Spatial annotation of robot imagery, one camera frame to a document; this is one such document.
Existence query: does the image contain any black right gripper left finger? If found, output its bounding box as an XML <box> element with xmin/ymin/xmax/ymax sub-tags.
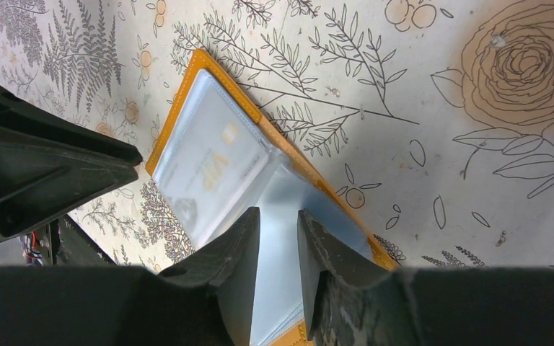
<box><xmin>0</xmin><ymin>207</ymin><xmax>260</xmax><ymax>345</ymax></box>

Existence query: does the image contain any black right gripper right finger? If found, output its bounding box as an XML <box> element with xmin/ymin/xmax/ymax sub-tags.
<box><xmin>297</xmin><ymin>209</ymin><xmax>554</xmax><ymax>345</ymax></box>

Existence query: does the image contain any floral patterned table mat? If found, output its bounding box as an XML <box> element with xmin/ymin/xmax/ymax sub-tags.
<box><xmin>0</xmin><ymin>1</ymin><xmax>554</xmax><ymax>268</ymax></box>

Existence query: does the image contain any yellow leather card holder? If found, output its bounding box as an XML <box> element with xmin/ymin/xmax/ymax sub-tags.
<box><xmin>146</xmin><ymin>49</ymin><xmax>396</xmax><ymax>345</ymax></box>

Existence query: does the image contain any white VIP card in holder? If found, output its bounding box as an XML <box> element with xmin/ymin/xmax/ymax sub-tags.
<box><xmin>152</xmin><ymin>69</ymin><xmax>273</xmax><ymax>249</ymax></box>

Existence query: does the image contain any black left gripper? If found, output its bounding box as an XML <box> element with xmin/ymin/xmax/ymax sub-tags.
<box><xmin>0</xmin><ymin>86</ymin><xmax>142</xmax><ymax>267</ymax></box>

